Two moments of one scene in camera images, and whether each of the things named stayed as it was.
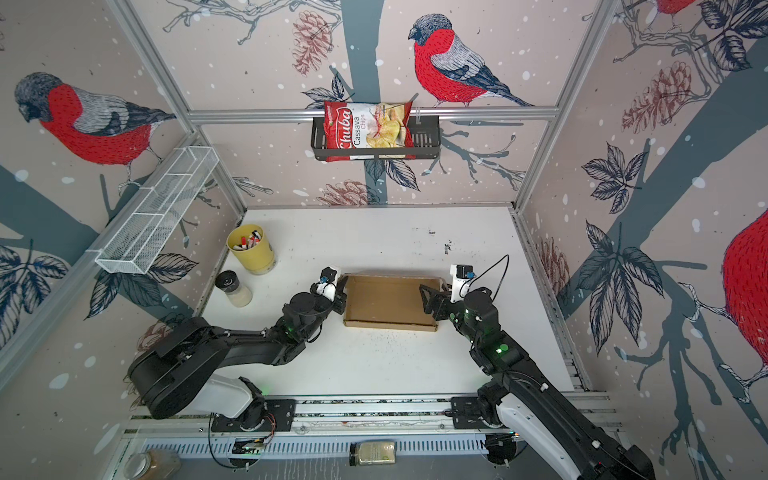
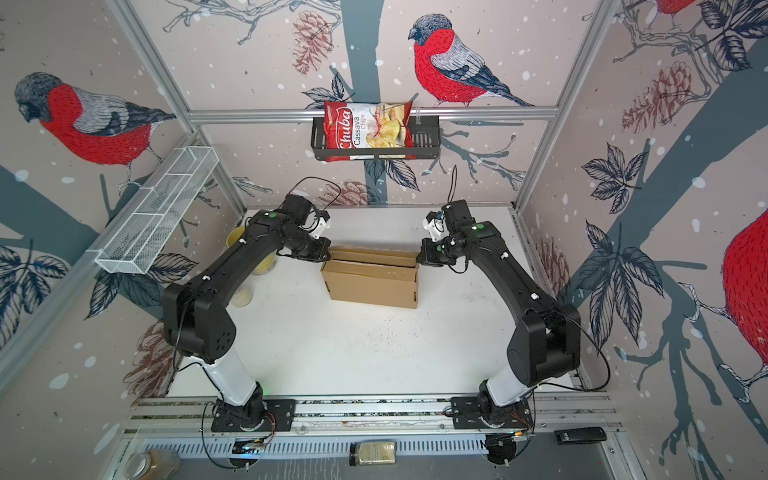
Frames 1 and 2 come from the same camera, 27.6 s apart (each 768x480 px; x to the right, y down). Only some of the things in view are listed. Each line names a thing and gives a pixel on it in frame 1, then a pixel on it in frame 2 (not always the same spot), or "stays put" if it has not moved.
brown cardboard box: [389, 302] -> [376, 275]
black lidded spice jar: [228, 281] stays put
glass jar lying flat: [372, 453] stays put
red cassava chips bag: [368, 125] stays put
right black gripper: [432, 306] -> [427, 257]
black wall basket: [426, 145] stays put
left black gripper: [339, 297] -> [319, 256]
